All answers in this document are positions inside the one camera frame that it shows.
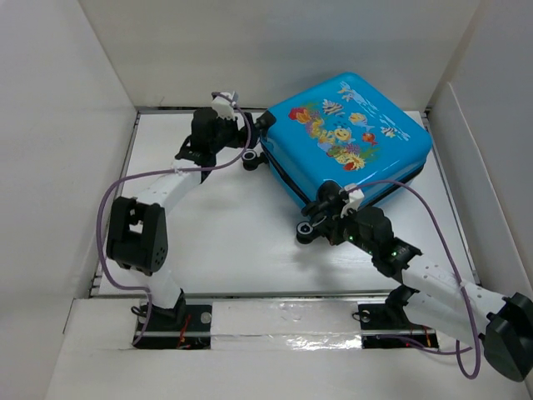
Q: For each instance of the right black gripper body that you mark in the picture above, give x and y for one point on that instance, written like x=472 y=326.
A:
x=342 y=229

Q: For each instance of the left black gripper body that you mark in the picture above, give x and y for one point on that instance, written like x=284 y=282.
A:
x=228 y=136

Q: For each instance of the blue hard-shell suitcase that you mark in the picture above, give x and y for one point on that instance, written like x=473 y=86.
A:
x=338 y=132

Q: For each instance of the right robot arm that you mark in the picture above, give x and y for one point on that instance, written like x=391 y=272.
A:
x=432 y=296

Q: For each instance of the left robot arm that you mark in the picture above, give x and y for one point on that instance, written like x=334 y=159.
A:
x=137 y=235

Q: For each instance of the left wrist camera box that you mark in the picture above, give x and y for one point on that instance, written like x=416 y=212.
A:
x=224 y=103

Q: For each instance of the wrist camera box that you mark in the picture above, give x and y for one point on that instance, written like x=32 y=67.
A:
x=224 y=103
x=352 y=196

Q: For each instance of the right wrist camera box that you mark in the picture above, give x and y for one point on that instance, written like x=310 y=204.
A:
x=352 y=196

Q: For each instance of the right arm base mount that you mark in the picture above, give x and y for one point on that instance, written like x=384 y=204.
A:
x=383 y=328

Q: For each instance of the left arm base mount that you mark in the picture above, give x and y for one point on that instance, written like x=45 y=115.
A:
x=192 y=330

